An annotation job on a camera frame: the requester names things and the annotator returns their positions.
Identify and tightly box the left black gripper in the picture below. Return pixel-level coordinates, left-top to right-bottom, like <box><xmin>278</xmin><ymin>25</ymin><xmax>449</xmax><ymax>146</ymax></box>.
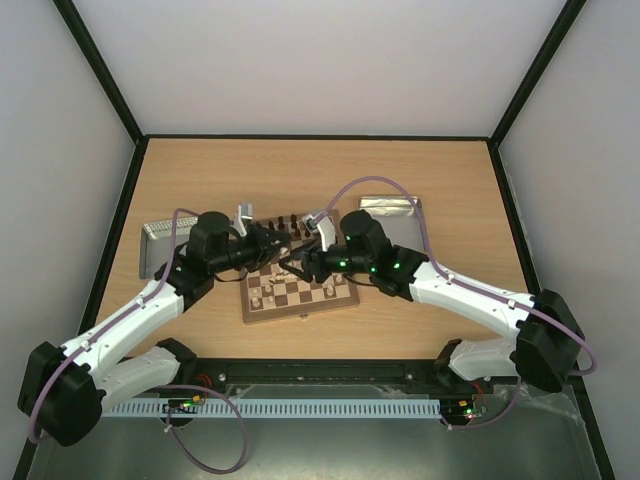
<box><xmin>211</xmin><ymin>223</ymin><xmax>292</xmax><ymax>275</ymax></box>

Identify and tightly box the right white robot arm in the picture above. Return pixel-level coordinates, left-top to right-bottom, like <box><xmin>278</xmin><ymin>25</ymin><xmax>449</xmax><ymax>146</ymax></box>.
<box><xmin>279</xmin><ymin>210</ymin><xmax>585</xmax><ymax>393</ymax></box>

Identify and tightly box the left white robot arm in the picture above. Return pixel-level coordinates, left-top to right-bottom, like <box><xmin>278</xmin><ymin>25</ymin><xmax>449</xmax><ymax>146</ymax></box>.
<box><xmin>17</xmin><ymin>211</ymin><xmax>291</xmax><ymax>446</ymax></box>

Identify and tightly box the pile of white pieces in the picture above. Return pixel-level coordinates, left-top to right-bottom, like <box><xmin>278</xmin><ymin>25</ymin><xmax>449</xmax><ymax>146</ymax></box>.
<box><xmin>268</xmin><ymin>268</ymin><xmax>299</xmax><ymax>283</ymax></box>

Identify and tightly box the dark chess pieces row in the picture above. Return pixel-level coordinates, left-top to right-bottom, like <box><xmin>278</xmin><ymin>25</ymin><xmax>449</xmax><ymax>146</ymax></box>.
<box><xmin>261</xmin><ymin>213</ymin><xmax>312</xmax><ymax>242</ymax></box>

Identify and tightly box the wooden chess board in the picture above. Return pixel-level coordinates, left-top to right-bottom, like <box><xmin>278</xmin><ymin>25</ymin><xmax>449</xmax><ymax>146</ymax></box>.
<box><xmin>238</xmin><ymin>208</ymin><xmax>361</xmax><ymax>325</ymax></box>

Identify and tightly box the yellow metal tin box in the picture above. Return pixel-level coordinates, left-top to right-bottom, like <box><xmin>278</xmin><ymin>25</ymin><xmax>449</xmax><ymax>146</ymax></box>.
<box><xmin>357</xmin><ymin>195</ymin><xmax>427</xmax><ymax>253</ymax></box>

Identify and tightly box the silver metal tin lid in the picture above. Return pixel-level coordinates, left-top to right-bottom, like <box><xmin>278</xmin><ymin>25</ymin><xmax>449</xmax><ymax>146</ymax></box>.
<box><xmin>138</xmin><ymin>216</ymin><xmax>197</xmax><ymax>280</ymax></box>

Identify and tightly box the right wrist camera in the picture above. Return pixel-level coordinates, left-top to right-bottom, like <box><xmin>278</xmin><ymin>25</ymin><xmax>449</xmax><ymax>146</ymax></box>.
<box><xmin>302</xmin><ymin>210</ymin><xmax>337</xmax><ymax>252</ymax></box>

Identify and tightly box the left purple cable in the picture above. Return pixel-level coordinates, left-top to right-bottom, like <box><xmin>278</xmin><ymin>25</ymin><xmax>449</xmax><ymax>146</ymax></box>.
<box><xmin>27</xmin><ymin>207</ymin><xmax>249</xmax><ymax>474</ymax></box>

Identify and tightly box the purple cable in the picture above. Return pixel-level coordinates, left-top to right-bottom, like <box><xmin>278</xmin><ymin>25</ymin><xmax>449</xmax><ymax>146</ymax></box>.
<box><xmin>312</xmin><ymin>176</ymin><xmax>600</xmax><ymax>432</ymax></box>
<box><xmin>27</xmin><ymin>207</ymin><xmax>249</xmax><ymax>474</ymax></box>

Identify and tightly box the black mounting rail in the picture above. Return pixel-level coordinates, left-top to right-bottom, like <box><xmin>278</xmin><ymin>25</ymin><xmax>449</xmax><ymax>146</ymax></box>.
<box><xmin>179</xmin><ymin>358</ymin><xmax>515</xmax><ymax>397</ymax></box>

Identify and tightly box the light blue cable duct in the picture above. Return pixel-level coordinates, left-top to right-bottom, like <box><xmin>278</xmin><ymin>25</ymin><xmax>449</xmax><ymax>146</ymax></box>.
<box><xmin>104</xmin><ymin>398</ymin><xmax>441</xmax><ymax>419</ymax></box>

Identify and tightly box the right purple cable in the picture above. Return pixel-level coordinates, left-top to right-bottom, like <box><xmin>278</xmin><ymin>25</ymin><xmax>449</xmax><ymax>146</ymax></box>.
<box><xmin>312</xmin><ymin>176</ymin><xmax>600</xmax><ymax>432</ymax></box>

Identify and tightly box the black enclosure frame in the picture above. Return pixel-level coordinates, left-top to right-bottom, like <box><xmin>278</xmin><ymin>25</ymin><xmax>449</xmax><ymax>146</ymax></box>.
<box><xmin>9</xmin><ymin>0</ymin><xmax>621</xmax><ymax>480</ymax></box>

